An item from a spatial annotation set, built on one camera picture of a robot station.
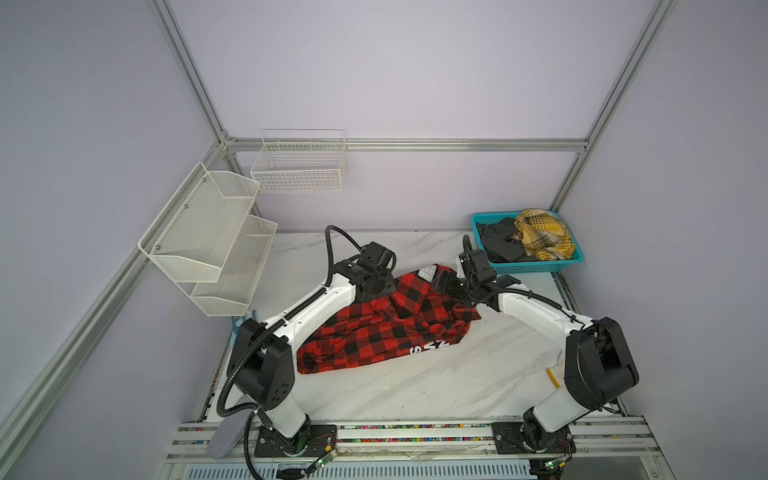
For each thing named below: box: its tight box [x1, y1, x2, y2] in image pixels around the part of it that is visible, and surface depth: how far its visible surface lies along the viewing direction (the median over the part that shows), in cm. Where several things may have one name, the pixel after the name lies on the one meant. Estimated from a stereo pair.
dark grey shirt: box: [476, 218, 537, 263], surface depth 108 cm
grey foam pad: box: [207, 411, 252, 459], surface depth 74 cm
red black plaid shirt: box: [296, 265, 482, 375], surface depth 90 cm
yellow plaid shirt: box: [513, 209, 576, 260], surface depth 107 cm
